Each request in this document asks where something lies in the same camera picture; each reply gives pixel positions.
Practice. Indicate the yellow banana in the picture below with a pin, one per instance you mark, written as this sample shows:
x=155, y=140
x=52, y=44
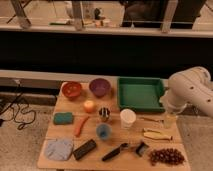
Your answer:
x=156, y=135

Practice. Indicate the orange carrot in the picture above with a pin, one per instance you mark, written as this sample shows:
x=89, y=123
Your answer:
x=79, y=126

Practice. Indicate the blue plastic cup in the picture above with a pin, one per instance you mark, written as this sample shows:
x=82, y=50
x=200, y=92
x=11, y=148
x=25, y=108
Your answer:
x=103, y=131

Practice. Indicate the black binder clip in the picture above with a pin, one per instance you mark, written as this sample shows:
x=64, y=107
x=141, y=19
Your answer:
x=141, y=149

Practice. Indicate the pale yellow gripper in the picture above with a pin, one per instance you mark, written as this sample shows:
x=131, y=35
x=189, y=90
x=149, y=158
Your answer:
x=169, y=120

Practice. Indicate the green plastic tray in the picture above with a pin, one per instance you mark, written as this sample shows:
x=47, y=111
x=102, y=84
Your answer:
x=141, y=94

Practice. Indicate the peach apple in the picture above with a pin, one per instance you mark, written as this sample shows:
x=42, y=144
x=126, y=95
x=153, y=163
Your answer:
x=89, y=106

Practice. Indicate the white paper cup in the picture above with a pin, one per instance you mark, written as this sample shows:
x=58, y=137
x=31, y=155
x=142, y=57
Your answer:
x=127, y=117

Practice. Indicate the bunch of dark grapes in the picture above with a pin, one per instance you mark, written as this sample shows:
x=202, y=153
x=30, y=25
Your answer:
x=170, y=156

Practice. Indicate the red bowl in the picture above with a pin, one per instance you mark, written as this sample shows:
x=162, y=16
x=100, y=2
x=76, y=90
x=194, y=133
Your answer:
x=71, y=89

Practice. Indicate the blue grey cloth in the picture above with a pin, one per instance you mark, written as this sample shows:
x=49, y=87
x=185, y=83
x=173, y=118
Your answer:
x=58, y=149

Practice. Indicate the black rectangular eraser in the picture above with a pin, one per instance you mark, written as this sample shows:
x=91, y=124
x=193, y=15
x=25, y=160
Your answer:
x=84, y=149

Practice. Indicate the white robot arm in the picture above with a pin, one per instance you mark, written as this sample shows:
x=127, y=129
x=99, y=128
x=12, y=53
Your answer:
x=190, y=86

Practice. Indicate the teal sponge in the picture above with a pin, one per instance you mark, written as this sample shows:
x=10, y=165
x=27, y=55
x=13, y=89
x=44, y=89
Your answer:
x=63, y=118

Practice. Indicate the purple bowl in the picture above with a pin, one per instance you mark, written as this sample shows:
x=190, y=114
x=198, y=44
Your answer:
x=100, y=87

